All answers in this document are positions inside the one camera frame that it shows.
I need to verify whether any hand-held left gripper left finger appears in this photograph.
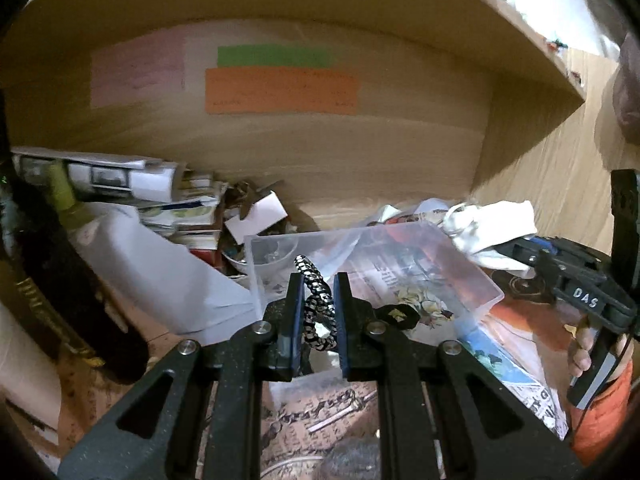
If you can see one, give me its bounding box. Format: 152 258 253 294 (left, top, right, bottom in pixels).
57 273 307 480

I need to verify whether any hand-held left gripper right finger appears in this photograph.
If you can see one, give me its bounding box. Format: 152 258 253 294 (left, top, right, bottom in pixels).
334 273 587 480

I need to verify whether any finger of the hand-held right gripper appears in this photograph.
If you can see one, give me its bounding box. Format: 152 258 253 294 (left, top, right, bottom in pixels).
497 237 556 283

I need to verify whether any black and white braided cord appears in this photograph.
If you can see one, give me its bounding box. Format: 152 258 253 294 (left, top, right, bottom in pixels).
293 254 337 351

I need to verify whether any clear plastic container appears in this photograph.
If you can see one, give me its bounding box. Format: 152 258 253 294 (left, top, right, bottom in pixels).
244 222 506 361

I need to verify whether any person's right forearm orange sleeve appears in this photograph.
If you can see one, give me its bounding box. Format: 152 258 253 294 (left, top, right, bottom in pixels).
569 345 635 467

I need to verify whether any person's right hand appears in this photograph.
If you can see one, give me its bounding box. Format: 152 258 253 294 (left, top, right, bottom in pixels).
568 326 602 380

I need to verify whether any white cloth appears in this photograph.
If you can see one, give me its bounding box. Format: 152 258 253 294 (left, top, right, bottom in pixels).
443 200 539 272

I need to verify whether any brown round disc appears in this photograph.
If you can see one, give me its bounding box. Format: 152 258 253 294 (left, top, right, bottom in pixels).
492 269 562 307

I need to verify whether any glass bowl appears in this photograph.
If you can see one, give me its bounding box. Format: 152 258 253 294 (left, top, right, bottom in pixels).
220 238 297 279

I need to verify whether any small white card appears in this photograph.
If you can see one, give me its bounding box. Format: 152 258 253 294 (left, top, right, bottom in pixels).
222 190 289 244

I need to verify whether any colourful printed newspaper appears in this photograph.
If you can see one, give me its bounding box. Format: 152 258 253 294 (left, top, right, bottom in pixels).
459 304 572 442

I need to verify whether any stack of booklets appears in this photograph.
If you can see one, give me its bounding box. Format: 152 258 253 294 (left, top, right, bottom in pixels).
139 169 232 263

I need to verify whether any grey mesh bundle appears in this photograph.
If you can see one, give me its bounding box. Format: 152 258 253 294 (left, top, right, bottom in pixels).
319 437 385 480

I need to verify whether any white paper sheet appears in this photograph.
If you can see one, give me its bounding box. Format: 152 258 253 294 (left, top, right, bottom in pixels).
69 204 262 335

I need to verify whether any dark brown cloth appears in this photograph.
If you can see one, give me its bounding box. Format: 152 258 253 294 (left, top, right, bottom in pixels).
612 34 640 142

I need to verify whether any orange paper note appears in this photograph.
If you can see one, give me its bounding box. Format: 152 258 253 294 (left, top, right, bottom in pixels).
204 67 362 116

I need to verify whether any rolled newspaper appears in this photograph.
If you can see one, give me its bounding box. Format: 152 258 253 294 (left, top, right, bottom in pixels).
12 147 187 207

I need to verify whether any green paper note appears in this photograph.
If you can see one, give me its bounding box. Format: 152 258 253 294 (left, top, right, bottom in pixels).
217 45 337 69

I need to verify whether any yellow-green tube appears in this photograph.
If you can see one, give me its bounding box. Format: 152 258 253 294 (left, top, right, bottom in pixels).
47 159 85 217

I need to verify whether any dark glass bottle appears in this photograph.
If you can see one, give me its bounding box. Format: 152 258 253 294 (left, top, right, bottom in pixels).
0 157 152 386

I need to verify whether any pink paper note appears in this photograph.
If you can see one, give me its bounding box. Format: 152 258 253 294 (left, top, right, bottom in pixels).
90 30 187 109

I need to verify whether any metal chain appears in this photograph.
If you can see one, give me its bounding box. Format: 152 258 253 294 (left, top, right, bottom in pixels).
269 387 379 437

